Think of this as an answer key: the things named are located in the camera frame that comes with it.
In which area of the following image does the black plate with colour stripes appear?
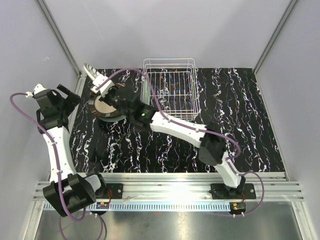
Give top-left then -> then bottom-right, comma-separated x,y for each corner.
87,93 -> 121,119

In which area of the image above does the mint green floral plate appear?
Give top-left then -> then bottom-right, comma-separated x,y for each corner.
141,76 -> 151,105

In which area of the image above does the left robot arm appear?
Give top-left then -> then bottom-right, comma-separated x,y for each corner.
32,83 -> 108,217

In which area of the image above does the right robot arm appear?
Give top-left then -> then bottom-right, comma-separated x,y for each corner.
98,86 -> 246,199

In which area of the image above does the large teal bottom plate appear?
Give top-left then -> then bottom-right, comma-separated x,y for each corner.
99,114 -> 126,123

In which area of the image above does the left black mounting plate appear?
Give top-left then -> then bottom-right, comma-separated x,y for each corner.
100,183 -> 124,200

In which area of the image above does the black mounting plate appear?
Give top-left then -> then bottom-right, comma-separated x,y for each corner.
100,183 -> 124,200
209,183 -> 257,200

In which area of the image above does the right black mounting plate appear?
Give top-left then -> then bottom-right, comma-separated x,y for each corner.
209,183 -> 257,200

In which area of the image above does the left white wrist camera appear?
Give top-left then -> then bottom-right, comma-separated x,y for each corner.
25,83 -> 48,98

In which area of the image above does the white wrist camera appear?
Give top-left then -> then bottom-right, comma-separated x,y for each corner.
25,83 -> 48,98
91,74 -> 115,97

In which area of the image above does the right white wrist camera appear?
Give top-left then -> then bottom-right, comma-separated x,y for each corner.
91,74 -> 115,97

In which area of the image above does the left aluminium frame post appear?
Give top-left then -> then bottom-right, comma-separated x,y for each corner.
35,0 -> 82,78

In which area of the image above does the aluminium frame post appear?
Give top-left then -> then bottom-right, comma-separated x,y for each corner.
253,0 -> 299,75
35,0 -> 82,78

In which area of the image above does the white wire dish rack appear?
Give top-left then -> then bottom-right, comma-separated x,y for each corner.
142,57 -> 200,122

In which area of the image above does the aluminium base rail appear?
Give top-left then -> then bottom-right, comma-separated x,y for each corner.
32,172 -> 305,201

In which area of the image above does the white slotted cable duct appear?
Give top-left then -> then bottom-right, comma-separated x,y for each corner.
86,201 -> 231,212

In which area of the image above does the right aluminium frame post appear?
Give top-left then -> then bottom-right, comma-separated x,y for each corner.
253,0 -> 299,75

